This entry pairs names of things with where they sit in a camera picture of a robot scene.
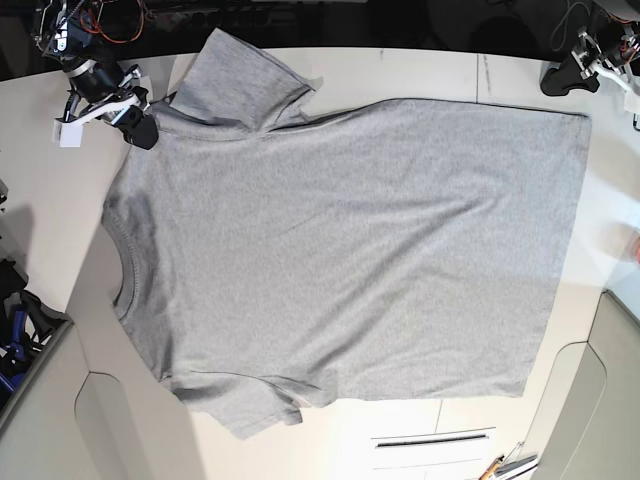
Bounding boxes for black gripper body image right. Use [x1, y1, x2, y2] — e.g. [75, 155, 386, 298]
[571, 27, 639, 95]

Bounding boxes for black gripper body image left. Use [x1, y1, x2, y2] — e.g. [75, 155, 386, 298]
[64, 58, 150, 125]

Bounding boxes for grey T-shirt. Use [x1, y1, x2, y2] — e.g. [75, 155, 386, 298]
[103, 30, 591, 439]

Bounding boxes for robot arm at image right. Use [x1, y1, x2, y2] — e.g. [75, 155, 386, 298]
[540, 1, 639, 97]

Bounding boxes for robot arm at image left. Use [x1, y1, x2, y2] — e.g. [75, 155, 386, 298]
[31, 1, 158, 150]

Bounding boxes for black power strip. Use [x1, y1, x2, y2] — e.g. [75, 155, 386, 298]
[188, 9, 270, 29]

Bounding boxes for blue and black clutter left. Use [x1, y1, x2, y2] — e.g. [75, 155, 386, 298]
[1, 258, 69, 404]

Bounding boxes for yellow pencil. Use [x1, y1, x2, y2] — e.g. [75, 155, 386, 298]
[479, 455, 505, 480]

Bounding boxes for grey hanging cable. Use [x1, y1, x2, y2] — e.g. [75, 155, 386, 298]
[549, 0, 586, 51]

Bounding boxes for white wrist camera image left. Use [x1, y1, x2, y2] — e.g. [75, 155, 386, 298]
[52, 118, 85, 148]

